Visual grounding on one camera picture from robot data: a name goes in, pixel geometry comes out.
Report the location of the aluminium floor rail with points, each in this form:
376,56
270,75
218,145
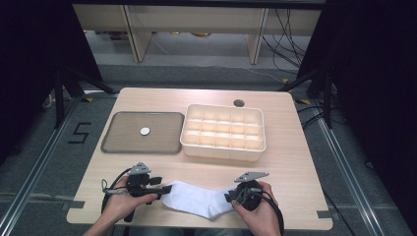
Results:
39,164
347,177

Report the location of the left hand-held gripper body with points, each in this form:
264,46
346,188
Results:
137,183

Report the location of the person's left hand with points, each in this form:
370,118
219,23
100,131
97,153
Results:
119,203

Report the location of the black tripod stand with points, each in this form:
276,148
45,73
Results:
59,98
327,98

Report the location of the white sock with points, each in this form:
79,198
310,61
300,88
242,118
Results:
193,198

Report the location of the grey rectangular tray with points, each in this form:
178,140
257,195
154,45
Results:
124,137

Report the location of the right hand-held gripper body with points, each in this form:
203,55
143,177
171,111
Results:
250,195

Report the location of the cream divided storage box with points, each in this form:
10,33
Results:
223,129

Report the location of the white round disc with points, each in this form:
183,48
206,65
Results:
145,131

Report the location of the beige wooden desk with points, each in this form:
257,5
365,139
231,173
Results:
196,18

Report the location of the black curtain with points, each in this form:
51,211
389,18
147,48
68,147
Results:
370,82
32,65

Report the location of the person's right hand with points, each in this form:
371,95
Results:
262,218

